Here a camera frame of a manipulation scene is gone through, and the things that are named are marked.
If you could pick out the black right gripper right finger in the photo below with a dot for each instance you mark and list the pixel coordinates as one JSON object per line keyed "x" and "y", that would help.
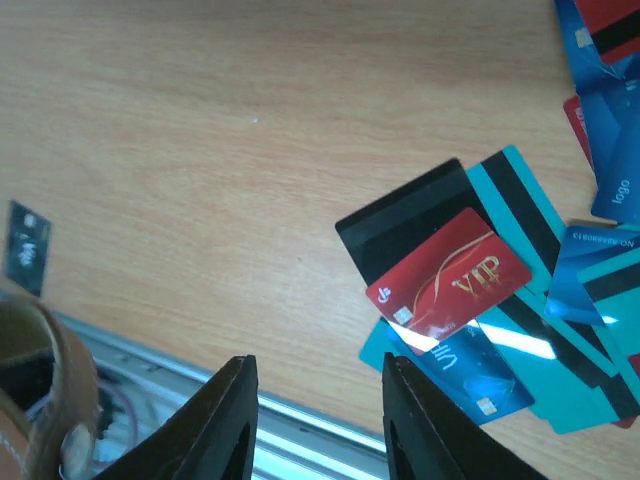
{"x": 428, "y": 437}

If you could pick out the black VIP card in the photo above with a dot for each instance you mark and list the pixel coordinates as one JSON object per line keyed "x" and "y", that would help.
{"x": 26, "y": 248}

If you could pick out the black magnetic stripe card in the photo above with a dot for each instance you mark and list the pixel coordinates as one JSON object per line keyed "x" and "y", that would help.
{"x": 382, "y": 233}

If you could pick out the teal magnetic stripe card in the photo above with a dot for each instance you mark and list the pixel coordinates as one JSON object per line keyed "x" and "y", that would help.
{"x": 521, "y": 213}

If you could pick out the red VIP card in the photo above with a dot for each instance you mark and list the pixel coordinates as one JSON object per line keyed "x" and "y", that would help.
{"x": 460, "y": 272}

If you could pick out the brown leather card holder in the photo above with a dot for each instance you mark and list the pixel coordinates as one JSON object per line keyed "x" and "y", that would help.
{"x": 49, "y": 395}

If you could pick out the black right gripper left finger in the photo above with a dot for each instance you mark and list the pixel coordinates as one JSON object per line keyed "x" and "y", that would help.
{"x": 212, "y": 436}

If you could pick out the blue VIP chip card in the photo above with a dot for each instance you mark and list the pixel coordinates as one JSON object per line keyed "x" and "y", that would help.
{"x": 469, "y": 370}

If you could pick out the aluminium front rail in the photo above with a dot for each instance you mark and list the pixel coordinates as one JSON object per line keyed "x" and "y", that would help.
{"x": 145, "y": 387}

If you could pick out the blue logo card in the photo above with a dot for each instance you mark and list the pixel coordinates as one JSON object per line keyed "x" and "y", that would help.
{"x": 611, "y": 114}

